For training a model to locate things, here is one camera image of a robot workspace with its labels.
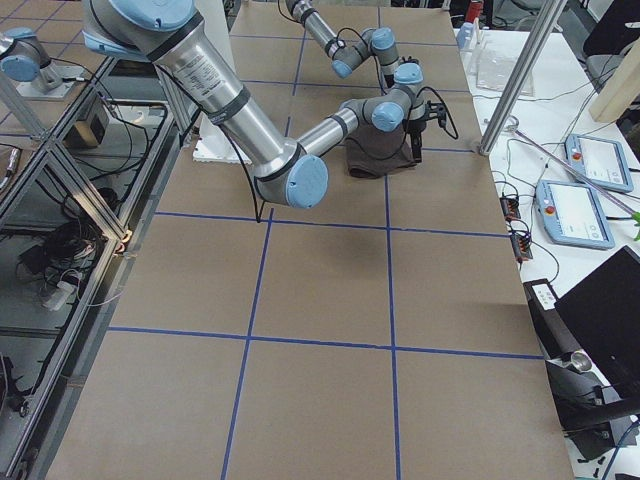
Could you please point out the grey orange usb hub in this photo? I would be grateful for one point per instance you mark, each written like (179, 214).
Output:
(510, 207)
(521, 245)

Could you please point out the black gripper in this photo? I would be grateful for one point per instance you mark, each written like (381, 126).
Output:
(415, 131)

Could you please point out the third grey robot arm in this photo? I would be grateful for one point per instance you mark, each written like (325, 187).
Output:
(25, 61)

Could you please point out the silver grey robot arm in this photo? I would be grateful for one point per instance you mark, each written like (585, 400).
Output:
(171, 36)
(378, 43)

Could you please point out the dark brown t-shirt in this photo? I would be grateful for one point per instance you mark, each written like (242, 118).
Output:
(371, 153)

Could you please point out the black laptop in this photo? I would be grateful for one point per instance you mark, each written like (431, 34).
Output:
(602, 313)

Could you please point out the grey box with label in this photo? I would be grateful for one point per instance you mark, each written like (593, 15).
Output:
(555, 337)

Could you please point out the aluminium frame post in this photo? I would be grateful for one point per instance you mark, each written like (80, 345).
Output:
(535, 42)

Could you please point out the blue teach pendant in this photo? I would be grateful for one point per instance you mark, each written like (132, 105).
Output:
(572, 215)
(602, 161)

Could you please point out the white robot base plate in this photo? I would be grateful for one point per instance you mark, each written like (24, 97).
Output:
(215, 135)

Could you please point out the blue teach pendant far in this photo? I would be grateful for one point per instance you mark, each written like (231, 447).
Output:
(602, 161)

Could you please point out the clear plastic bag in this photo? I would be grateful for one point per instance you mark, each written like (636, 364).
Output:
(493, 65)

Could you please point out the white reacher grabber stick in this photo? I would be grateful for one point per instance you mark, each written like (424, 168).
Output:
(529, 162)

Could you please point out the blue teach pendant near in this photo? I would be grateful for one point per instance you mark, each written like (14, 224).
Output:
(572, 215)

